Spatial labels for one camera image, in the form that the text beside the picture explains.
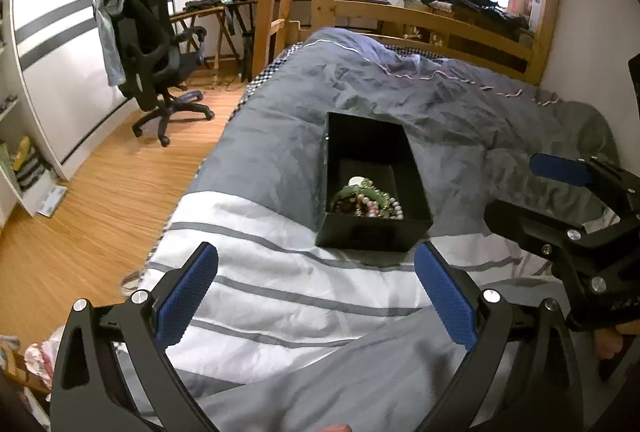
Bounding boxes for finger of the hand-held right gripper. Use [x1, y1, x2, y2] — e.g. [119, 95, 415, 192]
[529, 153, 640, 213]
[484, 201, 601, 263]

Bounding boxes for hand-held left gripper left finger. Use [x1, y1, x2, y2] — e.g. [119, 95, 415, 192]
[49, 241, 221, 432]

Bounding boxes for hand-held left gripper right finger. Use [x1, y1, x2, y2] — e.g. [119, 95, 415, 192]
[414, 241, 586, 432]

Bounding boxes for black rectangular box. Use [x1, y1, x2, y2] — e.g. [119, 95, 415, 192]
[315, 111, 434, 253]

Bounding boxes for pink and dark bead bracelet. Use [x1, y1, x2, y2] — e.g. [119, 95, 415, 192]
[367, 197, 405, 220]

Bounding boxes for green jade bangle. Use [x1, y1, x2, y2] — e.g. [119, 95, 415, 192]
[335, 189, 393, 218]

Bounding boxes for person's right hand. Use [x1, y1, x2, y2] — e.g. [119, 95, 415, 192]
[592, 319, 640, 360]

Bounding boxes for grey slipper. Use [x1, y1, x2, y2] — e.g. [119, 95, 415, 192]
[120, 269, 146, 295]

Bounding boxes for floral patterned cloth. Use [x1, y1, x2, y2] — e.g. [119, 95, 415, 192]
[0, 334, 63, 393]

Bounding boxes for white booklet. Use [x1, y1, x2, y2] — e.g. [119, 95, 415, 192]
[37, 185, 68, 217]

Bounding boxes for white bookshelf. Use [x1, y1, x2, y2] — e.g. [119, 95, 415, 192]
[0, 0, 68, 218]

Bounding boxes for yellow black striped bag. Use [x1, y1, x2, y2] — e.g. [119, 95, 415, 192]
[10, 135, 51, 190]

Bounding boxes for grey white striped duvet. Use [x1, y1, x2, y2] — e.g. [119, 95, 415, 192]
[115, 27, 621, 432]

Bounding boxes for black office chair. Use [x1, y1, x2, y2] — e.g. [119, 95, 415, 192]
[117, 0, 216, 147]

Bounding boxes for light denim garment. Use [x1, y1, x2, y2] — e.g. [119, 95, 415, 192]
[92, 0, 138, 87]

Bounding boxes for wooden folding table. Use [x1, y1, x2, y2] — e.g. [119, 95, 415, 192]
[170, 2, 261, 80]

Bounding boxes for white wardrobe black stripes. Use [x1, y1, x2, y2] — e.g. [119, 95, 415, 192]
[10, 0, 176, 168]

